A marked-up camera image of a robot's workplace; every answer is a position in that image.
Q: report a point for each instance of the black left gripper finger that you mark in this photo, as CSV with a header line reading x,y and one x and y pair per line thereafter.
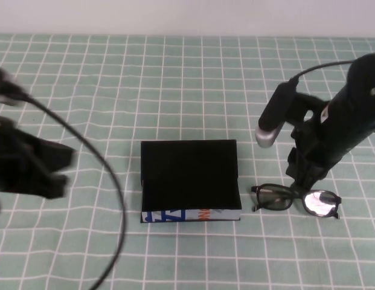
x,y
57,185
54,155

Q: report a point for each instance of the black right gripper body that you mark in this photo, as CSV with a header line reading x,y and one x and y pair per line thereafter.
x,y
305,145

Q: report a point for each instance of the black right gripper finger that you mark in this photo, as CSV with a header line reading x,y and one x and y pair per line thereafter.
x,y
310,185
297,185

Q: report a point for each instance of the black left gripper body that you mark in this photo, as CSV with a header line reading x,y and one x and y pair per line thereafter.
x,y
15,157

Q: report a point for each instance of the black framed glasses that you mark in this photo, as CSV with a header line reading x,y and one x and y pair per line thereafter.
x,y
271,199

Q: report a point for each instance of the black printed glasses case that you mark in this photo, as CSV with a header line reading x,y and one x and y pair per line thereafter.
x,y
187,169

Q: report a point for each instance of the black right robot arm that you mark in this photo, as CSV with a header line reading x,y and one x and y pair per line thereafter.
x,y
350,121

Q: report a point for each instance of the green white checked tablecloth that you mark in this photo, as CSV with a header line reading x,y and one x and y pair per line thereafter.
x,y
187,90

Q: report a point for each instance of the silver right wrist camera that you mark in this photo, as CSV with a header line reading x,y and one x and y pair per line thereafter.
x,y
273,121

